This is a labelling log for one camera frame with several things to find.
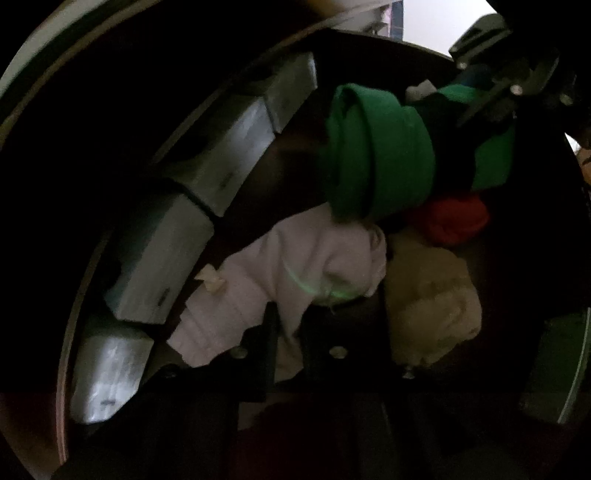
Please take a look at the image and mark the beige underwear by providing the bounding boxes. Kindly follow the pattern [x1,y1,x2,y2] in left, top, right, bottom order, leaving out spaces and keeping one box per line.
[385,236,482,369]

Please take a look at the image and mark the green folded underwear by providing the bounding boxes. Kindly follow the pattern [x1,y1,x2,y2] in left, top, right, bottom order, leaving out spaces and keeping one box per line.
[327,84,512,222]

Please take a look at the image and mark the white pale pink underwear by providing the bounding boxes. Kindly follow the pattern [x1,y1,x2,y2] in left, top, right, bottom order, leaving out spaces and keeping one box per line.
[167,204,387,382]

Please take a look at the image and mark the grey drawer divider box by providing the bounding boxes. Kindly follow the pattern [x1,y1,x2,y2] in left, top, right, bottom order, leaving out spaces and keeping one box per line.
[69,53,318,424]

